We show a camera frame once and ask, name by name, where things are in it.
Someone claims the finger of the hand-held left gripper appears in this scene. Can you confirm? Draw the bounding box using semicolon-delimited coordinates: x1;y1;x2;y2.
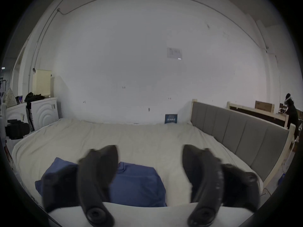
6;119;30;140

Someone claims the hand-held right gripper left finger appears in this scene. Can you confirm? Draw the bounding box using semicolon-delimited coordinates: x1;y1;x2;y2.
42;145;119;227

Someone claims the dark blue shirt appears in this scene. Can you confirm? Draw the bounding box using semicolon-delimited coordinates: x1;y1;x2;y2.
35;157;167;208

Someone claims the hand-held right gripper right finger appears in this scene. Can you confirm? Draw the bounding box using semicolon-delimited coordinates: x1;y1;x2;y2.
182;144;260;227

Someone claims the black garment pile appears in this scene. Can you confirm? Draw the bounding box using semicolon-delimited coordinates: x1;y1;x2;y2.
24;92;46;103

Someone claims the wooden bed frame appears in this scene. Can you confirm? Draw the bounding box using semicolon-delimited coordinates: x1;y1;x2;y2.
226;101;290;128

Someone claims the bed with beige sheet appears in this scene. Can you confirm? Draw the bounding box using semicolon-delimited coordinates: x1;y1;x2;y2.
12;118;264;213

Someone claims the white washing machine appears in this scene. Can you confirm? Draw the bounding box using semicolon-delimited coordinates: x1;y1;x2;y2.
30;98;60;131

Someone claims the brown carton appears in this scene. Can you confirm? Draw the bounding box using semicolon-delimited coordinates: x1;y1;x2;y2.
255;100;275;114

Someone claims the grey padded headboard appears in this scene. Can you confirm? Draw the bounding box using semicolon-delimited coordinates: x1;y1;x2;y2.
190;99;296;186

